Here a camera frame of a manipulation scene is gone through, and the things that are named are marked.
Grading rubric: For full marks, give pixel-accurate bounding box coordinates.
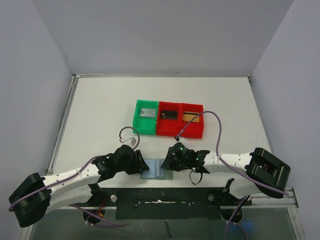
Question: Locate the green card holder wallet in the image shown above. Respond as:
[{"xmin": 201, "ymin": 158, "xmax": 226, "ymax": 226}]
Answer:
[{"xmin": 140, "ymin": 158, "xmax": 174, "ymax": 180}]

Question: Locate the black card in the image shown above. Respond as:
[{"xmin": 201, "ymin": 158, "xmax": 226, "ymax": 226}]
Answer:
[{"xmin": 160, "ymin": 110, "xmax": 178, "ymax": 120}]

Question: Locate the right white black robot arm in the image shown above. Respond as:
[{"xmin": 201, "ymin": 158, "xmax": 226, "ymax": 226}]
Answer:
[{"xmin": 161, "ymin": 142, "xmax": 291, "ymax": 205}]

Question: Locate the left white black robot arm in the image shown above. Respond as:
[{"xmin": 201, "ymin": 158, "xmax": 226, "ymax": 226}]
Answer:
[{"xmin": 8, "ymin": 145, "xmax": 149, "ymax": 228}]

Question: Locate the silver grey card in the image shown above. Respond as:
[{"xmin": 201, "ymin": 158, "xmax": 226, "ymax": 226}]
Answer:
[{"xmin": 139, "ymin": 108, "xmax": 156, "ymax": 118}]

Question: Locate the right red plastic bin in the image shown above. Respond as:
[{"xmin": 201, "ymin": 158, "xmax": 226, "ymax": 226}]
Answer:
[{"xmin": 178, "ymin": 103, "xmax": 204, "ymax": 139}]

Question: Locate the red plastic bin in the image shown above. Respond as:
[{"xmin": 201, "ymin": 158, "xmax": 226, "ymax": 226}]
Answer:
[
  {"xmin": 155, "ymin": 101, "xmax": 181, "ymax": 137},
  {"xmin": 178, "ymin": 103, "xmax": 204, "ymax": 139}
]

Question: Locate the middle red plastic bin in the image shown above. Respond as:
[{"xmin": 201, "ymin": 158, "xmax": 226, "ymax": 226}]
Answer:
[{"xmin": 155, "ymin": 101, "xmax": 181, "ymax": 137}]

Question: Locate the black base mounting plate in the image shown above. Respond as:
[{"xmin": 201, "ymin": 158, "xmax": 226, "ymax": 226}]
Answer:
[{"xmin": 79, "ymin": 187, "xmax": 240, "ymax": 220}]

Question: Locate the green plastic bin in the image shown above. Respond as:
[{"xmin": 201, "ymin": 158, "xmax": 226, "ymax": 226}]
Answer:
[{"xmin": 132, "ymin": 99, "xmax": 159, "ymax": 135}]

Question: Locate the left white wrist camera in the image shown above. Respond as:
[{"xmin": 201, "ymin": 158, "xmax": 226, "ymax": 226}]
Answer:
[{"xmin": 119, "ymin": 137, "xmax": 138, "ymax": 149}]

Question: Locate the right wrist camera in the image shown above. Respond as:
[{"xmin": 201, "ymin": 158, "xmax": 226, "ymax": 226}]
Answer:
[{"xmin": 174, "ymin": 135, "xmax": 188, "ymax": 144}]

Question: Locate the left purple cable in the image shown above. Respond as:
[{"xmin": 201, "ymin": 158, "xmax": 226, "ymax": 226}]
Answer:
[{"xmin": 8, "ymin": 126, "xmax": 141, "ymax": 228}]

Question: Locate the purple cable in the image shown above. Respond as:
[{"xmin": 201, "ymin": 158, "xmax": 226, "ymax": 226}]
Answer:
[
  {"xmin": 8, "ymin": 126, "xmax": 141, "ymax": 228},
  {"xmin": 174, "ymin": 111, "xmax": 290, "ymax": 240}
]

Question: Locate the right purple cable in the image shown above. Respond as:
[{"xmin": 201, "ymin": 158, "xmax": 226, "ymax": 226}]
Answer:
[{"xmin": 174, "ymin": 111, "xmax": 290, "ymax": 240}]

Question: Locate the left aluminium side rail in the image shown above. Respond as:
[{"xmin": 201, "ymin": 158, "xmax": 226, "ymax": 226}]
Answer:
[{"xmin": 46, "ymin": 74, "xmax": 80, "ymax": 175}]

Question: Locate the aluminium frame rail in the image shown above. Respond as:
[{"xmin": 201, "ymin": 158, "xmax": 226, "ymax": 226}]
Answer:
[{"xmin": 248, "ymin": 187, "xmax": 299, "ymax": 208}]

